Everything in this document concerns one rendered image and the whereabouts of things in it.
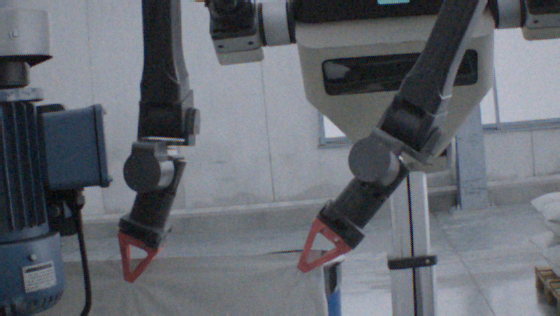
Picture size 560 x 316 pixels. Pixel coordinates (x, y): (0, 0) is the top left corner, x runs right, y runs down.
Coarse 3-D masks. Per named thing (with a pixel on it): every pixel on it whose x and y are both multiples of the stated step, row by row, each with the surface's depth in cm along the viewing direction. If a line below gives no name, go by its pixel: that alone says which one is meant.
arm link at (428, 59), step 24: (456, 0) 104; (480, 0) 104; (456, 24) 105; (432, 48) 107; (456, 48) 106; (432, 72) 108; (456, 72) 111; (408, 96) 110; (432, 96) 109; (384, 120) 113; (408, 120) 111; (432, 120) 109; (408, 144) 112
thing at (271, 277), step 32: (192, 256) 120; (224, 256) 118; (256, 256) 116; (288, 256) 116; (320, 256) 115; (96, 288) 122; (128, 288) 122; (160, 288) 121; (192, 288) 120; (224, 288) 118; (256, 288) 117; (288, 288) 116; (320, 288) 116
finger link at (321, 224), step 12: (324, 204) 115; (324, 216) 114; (312, 228) 113; (324, 228) 113; (336, 228) 113; (312, 240) 114; (336, 240) 113; (336, 252) 113; (300, 264) 115; (312, 264) 115
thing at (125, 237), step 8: (120, 232) 119; (128, 232) 118; (136, 232) 120; (120, 240) 119; (128, 240) 119; (136, 240) 118; (144, 240) 118; (120, 248) 120; (144, 248) 119; (152, 248) 118; (160, 248) 119; (128, 256) 121; (152, 256) 119; (128, 264) 121; (144, 264) 120; (128, 272) 121; (136, 272) 120; (128, 280) 121
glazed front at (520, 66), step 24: (504, 48) 886; (528, 48) 883; (552, 48) 880; (504, 72) 888; (528, 72) 885; (552, 72) 882; (504, 96) 890; (528, 96) 887; (552, 96) 884; (504, 120) 892
